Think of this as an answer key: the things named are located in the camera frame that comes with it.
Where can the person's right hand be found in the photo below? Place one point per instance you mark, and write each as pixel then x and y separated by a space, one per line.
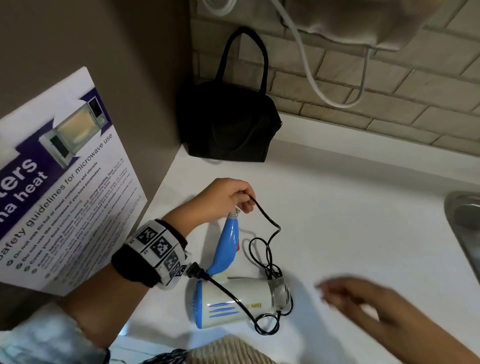
pixel 375 307

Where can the person's left hand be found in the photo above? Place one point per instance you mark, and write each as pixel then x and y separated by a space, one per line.
pixel 210 202

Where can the black fabric bag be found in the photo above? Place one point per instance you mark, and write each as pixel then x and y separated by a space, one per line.
pixel 228 127

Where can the white and blue hair dryer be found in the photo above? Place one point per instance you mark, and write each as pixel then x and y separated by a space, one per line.
pixel 240 296

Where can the person's left forearm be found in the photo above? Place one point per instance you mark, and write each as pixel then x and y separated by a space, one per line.
pixel 101 303

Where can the person's right forearm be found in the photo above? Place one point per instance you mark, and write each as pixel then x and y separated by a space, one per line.
pixel 453 350

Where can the person's light left sleeve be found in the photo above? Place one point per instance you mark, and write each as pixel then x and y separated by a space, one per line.
pixel 45 337

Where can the stainless steel hand dryer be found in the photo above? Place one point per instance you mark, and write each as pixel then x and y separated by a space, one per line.
pixel 356 22

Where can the left black wristband with markers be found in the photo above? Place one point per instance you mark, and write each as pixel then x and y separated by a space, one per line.
pixel 131 258

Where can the white and purple microwave poster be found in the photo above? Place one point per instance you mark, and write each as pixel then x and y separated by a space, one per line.
pixel 75 187

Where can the beige knit garment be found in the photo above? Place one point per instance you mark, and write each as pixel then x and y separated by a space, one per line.
pixel 228 352

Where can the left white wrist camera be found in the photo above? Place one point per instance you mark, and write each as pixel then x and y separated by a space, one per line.
pixel 165 281

